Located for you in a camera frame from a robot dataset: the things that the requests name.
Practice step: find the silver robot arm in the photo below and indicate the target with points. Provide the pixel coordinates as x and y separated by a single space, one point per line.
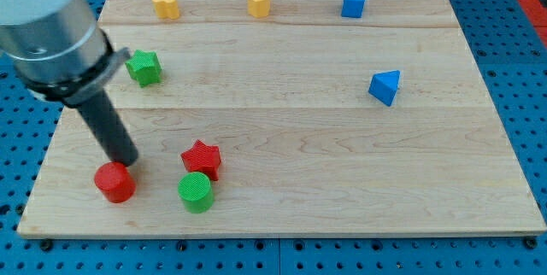
62 55

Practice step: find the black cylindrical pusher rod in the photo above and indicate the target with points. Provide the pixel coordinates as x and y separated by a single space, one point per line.
106 126

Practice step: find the red cylinder block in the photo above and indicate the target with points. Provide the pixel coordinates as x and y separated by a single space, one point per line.
115 182

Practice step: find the green star block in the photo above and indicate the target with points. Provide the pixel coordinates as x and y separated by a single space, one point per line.
144 67

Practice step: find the blue triangle block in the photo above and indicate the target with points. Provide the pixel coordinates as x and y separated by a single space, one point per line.
384 86

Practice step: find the red star block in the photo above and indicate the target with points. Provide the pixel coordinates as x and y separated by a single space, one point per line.
202 158

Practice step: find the yellow heart block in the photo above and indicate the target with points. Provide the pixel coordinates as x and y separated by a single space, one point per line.
166 9

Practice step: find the wooden board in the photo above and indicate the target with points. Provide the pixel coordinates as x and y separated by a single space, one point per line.
306 151

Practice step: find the green cylinder block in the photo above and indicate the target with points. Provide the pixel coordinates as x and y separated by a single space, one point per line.
196 192

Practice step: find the blue cube block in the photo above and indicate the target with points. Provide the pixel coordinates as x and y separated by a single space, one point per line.
352 8

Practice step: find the yellow hexagon block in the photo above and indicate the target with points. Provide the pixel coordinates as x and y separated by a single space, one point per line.
258 8

